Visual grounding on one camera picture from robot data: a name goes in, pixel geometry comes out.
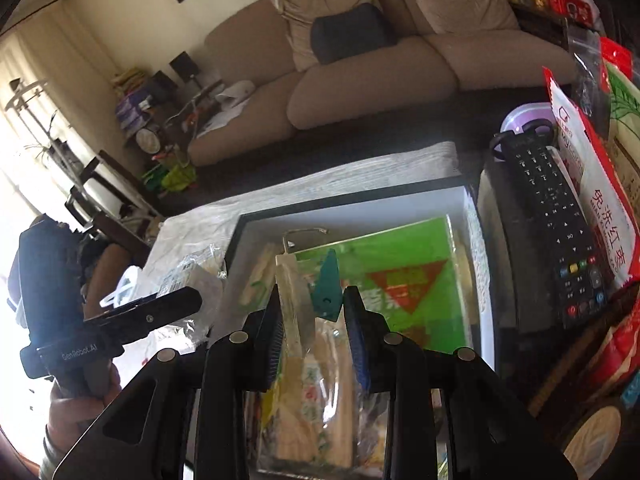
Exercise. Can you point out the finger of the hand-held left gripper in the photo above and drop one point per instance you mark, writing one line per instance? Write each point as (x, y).
(150, 312)

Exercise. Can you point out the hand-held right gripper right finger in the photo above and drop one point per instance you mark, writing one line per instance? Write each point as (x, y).
(357, 345)

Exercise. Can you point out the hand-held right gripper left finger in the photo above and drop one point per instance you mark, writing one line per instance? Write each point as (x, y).
(272, 345)

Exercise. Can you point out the clear pack of wooden forks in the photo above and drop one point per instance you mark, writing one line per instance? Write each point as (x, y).
(295, 300)

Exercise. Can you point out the tape roll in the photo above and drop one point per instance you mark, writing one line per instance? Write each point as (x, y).
(200, 270)

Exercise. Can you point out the teal plastic scraper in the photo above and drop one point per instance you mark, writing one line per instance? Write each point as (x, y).
(327, 280)

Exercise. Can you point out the clear bag with metal hooks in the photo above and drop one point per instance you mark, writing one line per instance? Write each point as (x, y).
(305, 231)

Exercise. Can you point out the black box with white inside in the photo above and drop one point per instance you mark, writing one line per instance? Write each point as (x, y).
(350, 210)

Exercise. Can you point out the person's left forearm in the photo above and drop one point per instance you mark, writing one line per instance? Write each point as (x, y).
(47, 462)

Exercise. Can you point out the person's left hand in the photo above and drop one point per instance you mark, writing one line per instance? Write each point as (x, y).
(75, 417)

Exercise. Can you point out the brown armchair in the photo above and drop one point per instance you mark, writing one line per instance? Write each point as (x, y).
(107, 265)

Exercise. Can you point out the green packet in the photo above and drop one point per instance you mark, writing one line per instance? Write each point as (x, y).
(400, 260)

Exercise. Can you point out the dark wooden chair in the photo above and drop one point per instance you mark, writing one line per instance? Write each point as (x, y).
(107, 167)

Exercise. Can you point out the bright green bag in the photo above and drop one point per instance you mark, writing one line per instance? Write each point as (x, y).
(177, 177)

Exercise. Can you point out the round table clock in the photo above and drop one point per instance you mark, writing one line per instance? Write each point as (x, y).
(147, 140)

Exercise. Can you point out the white floor stand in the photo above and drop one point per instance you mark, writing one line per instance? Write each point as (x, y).
(35, 105)

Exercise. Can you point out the stack of purple tissue packs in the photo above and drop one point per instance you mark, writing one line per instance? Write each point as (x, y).
(127, 110)

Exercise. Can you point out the white papers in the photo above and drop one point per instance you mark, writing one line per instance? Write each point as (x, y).
(220, 117)

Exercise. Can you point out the sheer beige curtain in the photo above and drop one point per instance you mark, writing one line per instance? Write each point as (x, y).
(75, 60)

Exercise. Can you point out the black speaker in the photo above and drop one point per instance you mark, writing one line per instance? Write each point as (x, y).
(160, 80)
(182, 65)

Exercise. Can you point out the black remote control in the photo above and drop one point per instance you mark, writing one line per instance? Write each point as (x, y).
(550, 220)

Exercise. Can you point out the white rounded device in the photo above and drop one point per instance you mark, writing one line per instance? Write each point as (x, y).
(237, 92)

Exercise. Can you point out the brown sofa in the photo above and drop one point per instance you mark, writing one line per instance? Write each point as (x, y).
(375, 95)

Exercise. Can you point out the red plastic packet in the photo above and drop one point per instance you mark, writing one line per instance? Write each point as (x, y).
(610, 360)

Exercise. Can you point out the round cream lid tin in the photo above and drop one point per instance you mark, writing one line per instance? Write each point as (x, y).
(595, 440)

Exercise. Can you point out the purple round lid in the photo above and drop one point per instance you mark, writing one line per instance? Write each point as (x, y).
(525, 117)

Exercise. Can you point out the red and white snack packet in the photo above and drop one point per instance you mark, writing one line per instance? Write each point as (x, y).
(600, 200)

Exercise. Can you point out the dark blue cushion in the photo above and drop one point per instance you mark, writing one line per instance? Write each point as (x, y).
(350, 35)

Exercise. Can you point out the beige plush pillow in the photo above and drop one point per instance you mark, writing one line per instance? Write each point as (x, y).
(310, 5)

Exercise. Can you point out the clear zip bag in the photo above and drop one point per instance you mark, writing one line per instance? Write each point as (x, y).
(587, 75)

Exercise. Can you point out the green and white rice bag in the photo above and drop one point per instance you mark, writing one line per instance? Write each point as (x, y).
(625, 105)

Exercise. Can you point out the dark wooden cabinet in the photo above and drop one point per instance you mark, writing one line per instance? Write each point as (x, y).
(540, 30)

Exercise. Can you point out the red gift box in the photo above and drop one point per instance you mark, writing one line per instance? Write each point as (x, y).
(575, 7)

